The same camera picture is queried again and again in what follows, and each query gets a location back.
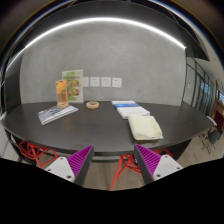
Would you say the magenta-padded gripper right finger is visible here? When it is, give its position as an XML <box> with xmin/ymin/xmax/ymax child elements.
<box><xmin>133</xmin><ymin>143</ymin><xmax>184</xmax><ymax>185</ymax></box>

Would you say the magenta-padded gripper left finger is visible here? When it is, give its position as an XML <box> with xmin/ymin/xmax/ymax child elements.
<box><xmin>44</xmin><ymin>144</ymin><xmax>96</xmax><ymax>187</ymax></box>

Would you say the cream knitted towel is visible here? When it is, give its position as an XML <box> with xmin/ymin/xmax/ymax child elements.
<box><xmin>127</xmin><ymin>113</ymin><xmax>164</xmax><ymax>142</ymax></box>

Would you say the grey-blue magazine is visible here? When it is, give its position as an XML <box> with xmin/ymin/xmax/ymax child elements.
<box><xmin>37</xmin><ymin>104</ymin><xmax>80</xmax><ymax>127</ymax></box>

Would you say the dark chair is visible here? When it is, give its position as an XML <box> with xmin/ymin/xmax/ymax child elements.
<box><xmin>200</xmin><ymin>128</ymin><xmax>224</xmax><ymax>155</ymax></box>

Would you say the white book with blue band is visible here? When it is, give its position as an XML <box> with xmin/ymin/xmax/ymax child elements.
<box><xmin>111</xmin><ymin>99</ymin><xmax>152</xmax><ymax>120</ymax></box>

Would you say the beige tape roll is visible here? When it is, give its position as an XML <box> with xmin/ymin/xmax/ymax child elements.
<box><xmin>85</xmin><ymin>100</ymin><xmax>100</xmax><ymax>110</ymax></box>

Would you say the green-white menu sign stand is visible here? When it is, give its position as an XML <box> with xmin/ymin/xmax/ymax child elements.
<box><xmin>61</xmin><ymin>69</ymin><xmax>85</xmax><ymax>104</ymax></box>

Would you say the black-framed glass partition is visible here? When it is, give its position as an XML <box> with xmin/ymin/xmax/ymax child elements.
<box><xmin>181</xmin><ymin>56</ymin><xmax>224</xmax><ymax>114</ymax></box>

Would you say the white ceiling light strip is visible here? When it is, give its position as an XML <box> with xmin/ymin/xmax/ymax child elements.
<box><xmin>6</xmin><ymin>16</ymin><xmax>187</xmax><ymax>68</ymax></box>

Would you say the red wire-frame chair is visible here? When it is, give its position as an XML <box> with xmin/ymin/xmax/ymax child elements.
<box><xmin>109</xmin><ymin>148</ymin><xmax>174</xmax><ymax>192</ymax></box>
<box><xmin>18</xmin><ymin>139</ymin><xmax>60</xmax><ymax>168</ymax></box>

